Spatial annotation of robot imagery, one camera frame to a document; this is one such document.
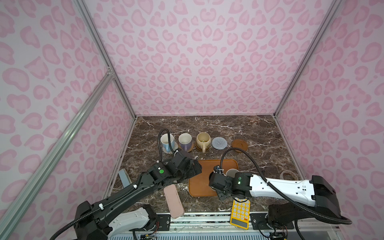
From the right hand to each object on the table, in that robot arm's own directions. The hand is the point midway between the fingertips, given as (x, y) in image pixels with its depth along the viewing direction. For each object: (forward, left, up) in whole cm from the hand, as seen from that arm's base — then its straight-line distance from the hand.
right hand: (220, 191), depth 75 cm
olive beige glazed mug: (+34, +9, -4) cm, 35 cm away
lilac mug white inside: (+34, +21, -4) cm, 40 cm away
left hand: (+8, +11, +9) cm, 17 cm away
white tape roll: (+12, -37, -8) cm, 39 cm away
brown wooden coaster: (+34, -17, -8) cm, 39 cm away
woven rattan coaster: (+29, +17, -8) cm, 35 cm away
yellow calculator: (-8, -10, -7) cm, 15 cm away
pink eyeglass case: (-4, +24, -6) cm, 25 cm away
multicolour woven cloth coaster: (+30, +28, -8) cm, 42 cm away
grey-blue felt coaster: (+35, -2, -8) cm, 36 cm away
